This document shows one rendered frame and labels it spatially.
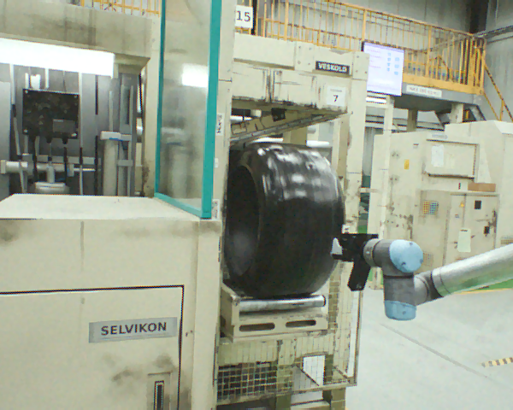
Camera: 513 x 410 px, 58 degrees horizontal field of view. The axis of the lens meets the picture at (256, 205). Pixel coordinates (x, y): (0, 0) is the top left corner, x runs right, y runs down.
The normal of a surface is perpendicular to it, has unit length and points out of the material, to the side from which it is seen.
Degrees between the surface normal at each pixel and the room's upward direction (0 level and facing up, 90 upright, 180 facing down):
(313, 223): 86
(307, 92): 90
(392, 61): 90
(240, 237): 67
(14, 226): 90
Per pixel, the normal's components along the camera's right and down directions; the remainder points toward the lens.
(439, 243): -0.90, -0.02
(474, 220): 0.42, 0.09
